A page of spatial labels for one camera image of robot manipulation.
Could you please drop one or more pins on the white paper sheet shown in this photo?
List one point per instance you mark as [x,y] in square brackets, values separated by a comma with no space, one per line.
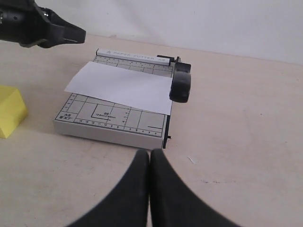
[126,87]

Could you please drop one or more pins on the grey paper cutter base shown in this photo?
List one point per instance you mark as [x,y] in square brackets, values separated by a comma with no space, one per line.
[95,119]

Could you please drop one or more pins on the yellow cube block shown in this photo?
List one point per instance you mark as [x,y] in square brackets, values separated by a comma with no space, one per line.
[12,110]

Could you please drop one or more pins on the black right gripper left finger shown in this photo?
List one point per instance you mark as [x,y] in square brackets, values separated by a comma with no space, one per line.
[126,205]

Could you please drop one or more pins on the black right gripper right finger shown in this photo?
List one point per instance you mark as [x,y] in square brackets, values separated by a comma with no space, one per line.
[173,204]

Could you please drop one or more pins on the black cutter blade lever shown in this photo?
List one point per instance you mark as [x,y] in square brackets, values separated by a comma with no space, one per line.
[181,82]

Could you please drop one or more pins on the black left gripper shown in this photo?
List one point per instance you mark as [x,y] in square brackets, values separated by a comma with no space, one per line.
[26,23]

